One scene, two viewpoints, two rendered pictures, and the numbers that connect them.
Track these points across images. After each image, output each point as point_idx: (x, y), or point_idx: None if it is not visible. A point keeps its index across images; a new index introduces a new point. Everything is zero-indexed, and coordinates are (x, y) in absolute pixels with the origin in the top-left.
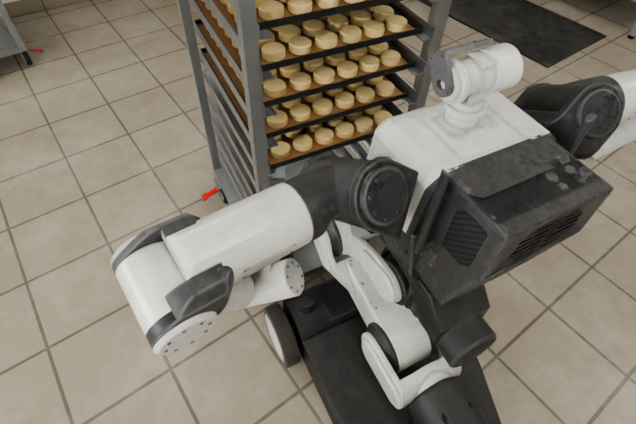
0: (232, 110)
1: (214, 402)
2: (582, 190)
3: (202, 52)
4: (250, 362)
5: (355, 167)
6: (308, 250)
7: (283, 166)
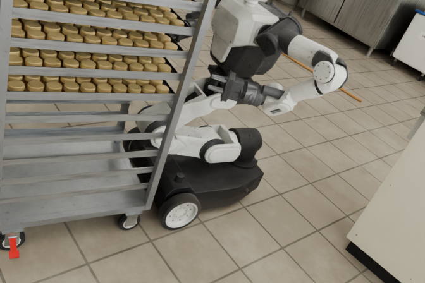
0: (112, 98)
1: (210, 267)
2: (276, 6)
3: (20, 91)
4: (184, 245)
5: (290, 22)
6: (121, 179)
7: (18, 174)
